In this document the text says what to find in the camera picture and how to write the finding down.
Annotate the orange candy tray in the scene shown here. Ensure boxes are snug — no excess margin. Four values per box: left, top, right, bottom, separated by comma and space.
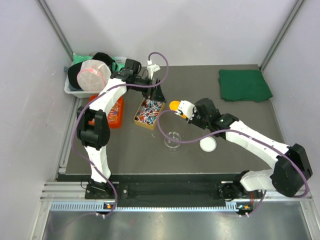
88, 94, 125, 129

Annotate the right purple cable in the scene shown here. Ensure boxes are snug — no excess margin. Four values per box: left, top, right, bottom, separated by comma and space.
156, 109, 311, 218

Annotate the white round lid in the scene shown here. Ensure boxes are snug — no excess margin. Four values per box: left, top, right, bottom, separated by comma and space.
199, 136, 217, 153

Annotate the white cable duct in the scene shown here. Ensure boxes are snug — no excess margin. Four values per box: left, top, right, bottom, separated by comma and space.
50, 201, 252, 213

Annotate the white mesh laundry bag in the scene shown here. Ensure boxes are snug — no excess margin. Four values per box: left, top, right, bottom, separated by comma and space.
76, 59, 112, 92

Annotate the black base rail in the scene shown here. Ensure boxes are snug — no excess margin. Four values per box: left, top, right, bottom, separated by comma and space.
56, 172, 270, 207

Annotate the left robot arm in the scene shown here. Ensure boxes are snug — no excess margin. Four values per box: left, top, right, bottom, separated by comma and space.
76, 59, 165, 200

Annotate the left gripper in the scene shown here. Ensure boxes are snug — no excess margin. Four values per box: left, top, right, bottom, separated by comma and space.
129, 76, 166, 104

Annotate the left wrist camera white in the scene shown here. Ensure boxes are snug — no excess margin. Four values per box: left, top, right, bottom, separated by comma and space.
146, 64, 161, 78

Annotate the clear plastic cup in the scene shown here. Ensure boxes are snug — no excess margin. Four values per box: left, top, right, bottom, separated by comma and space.
164, 131, 182, 151

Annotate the green patterned cloth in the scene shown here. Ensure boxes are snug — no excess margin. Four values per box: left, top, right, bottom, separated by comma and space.
73, 52, 127, 73

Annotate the purple cable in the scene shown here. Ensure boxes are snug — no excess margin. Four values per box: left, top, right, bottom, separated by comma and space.
71, 51, 170, 218
156, 109, 311, 218

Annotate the dark green folded cloth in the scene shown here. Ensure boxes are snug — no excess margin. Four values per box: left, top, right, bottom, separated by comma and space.
218, 69, 273, 103

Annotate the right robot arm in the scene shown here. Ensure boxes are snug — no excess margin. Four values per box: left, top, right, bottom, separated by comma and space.
178, 98, 313, 198

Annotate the white plastic basket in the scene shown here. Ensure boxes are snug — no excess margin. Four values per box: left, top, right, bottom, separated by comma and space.
64, 56, 127, 99

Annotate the tan candy box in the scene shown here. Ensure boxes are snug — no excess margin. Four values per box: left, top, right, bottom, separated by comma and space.
133, 99, 166, 130

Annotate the black cap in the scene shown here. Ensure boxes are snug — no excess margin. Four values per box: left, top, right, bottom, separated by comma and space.
67, 51, 119, 89

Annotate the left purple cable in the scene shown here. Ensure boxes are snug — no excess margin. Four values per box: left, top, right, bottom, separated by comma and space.
71, 51, 170, 218

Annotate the yellow plastic scoop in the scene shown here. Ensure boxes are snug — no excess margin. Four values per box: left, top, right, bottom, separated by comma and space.
169, 100, 187, 120

